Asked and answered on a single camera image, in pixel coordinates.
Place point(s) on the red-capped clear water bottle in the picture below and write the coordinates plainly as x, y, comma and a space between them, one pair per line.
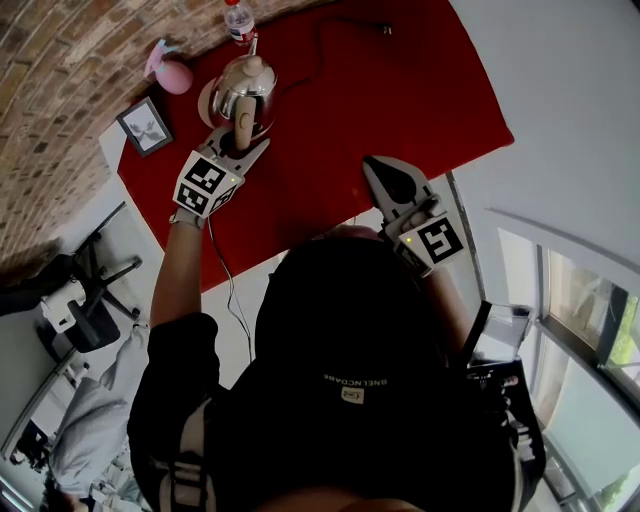
239, 22

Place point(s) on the person's right forearm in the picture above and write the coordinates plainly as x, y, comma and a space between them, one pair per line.
450, 310

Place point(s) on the white wristwatch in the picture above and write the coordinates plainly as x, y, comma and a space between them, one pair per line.
187, 220

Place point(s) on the grey picture frame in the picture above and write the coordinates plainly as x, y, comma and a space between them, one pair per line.
145, 127

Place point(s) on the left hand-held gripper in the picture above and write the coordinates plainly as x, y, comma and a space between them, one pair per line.
205, 182

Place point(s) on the steel electric kettle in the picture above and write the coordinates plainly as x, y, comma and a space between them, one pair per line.
245, 85

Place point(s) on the pink spray bottle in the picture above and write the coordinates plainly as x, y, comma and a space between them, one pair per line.
175, 75

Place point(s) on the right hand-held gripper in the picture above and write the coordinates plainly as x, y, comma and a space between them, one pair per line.
440, 245

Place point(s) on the person's black t-shirt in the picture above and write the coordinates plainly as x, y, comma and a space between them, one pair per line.
340, 400

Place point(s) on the person's right hand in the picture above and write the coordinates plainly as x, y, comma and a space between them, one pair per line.
420, 215

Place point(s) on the white plastic device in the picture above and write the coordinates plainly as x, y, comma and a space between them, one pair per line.
60, 310

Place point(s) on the person's left forearm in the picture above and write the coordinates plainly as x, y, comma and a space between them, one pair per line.
175, 280

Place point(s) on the black office chair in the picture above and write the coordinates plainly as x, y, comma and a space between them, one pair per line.
95, 300

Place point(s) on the black chest-mounted screen device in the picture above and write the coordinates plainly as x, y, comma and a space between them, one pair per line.
500, 330

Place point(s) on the window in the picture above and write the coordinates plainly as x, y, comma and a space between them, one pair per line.
585, 350

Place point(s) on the red tablecloth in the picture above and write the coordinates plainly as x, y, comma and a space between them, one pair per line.
325, 165

